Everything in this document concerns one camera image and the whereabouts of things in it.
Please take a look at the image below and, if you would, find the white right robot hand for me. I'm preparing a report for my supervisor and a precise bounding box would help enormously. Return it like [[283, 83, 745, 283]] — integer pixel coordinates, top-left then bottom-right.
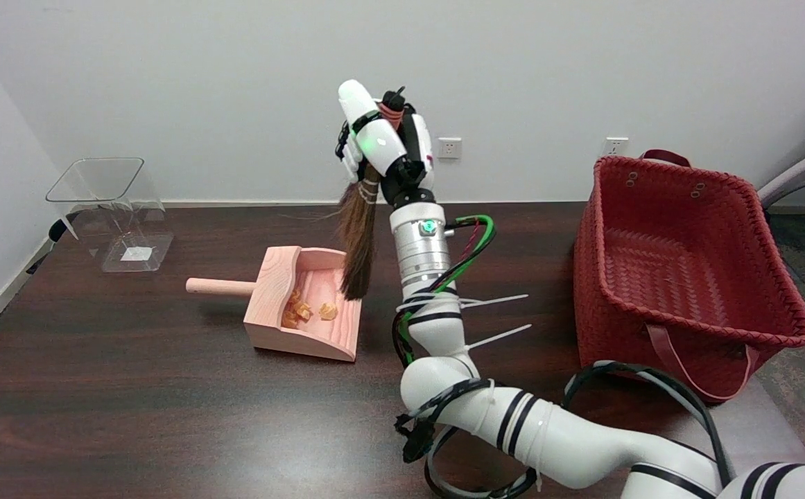
[[335, 80, 436, 206]]

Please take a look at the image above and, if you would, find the brown bristle hand broom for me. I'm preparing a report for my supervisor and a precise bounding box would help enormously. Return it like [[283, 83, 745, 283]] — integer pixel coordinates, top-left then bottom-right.
[[338, 87, 407, 301]]

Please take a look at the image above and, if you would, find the wooden dustpan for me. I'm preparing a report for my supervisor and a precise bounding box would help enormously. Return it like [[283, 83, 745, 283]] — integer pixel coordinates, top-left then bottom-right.
[[187, 246, 367, 363]]

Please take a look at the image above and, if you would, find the white zip tie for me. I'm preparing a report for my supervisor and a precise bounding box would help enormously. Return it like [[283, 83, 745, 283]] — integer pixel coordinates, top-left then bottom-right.
[[467, 324, 533, 351], [459, 295, 530, 310]]

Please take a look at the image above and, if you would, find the clear plastic container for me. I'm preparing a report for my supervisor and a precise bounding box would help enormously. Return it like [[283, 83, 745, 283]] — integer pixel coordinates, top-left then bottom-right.
[[46, 157, 174, 273]]

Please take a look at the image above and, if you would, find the red woven basket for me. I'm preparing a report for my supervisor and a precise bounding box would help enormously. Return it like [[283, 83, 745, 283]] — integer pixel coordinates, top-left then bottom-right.
[[573, 149, 805, 403]]

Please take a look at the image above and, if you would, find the grey office chair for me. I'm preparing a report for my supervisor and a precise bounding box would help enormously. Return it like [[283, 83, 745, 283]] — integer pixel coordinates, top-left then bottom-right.
[[757, 136, 805, 209]]

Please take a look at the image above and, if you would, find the grey mat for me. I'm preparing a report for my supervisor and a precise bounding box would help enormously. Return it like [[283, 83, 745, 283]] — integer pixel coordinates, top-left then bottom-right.
[[721, 378, 805, 472]]

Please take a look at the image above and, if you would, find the green and black cable bundle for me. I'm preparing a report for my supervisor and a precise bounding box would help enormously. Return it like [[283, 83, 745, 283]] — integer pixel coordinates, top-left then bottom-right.
[[392, 215, 539, 499]]

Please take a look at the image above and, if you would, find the small black cable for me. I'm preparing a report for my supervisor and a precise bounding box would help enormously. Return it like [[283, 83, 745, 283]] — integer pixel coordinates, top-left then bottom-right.
[[26, 211, 84, 274]]

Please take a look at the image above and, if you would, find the black sleeved cable loop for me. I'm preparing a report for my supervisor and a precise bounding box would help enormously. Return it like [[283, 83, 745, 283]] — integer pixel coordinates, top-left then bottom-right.
[[562, 360, 734, 487]]

